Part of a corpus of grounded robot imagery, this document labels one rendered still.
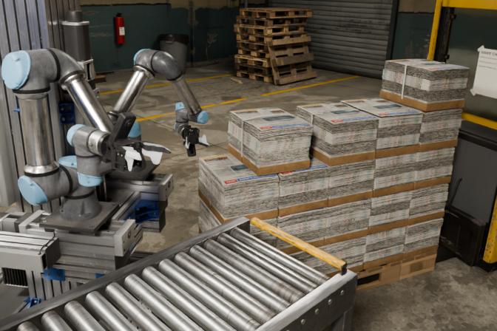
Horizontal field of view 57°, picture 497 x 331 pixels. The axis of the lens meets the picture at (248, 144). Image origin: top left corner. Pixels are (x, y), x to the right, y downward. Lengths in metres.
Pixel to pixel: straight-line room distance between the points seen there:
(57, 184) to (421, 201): 2.00
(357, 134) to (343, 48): 7.71
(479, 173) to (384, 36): 6.45
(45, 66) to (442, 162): 2.17
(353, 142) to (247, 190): 0.61
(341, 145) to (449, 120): 0.72
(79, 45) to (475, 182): 2.58
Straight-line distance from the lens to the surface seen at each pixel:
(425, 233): 3.05
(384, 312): 2.80
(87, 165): 1.52
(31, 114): 1.69
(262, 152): 2.14
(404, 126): 2.59
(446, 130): 2.82
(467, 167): 3.43
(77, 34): 1.97
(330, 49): 10.26
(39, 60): 1.66
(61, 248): 1.99
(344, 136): 2.35
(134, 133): 2.24
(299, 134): 2.21
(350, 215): 2.56
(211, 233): 1.76
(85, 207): 1.88
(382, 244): 2.83
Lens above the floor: 1.68
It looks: 19 degrees down
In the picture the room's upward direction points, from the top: 2 degrees clockwise
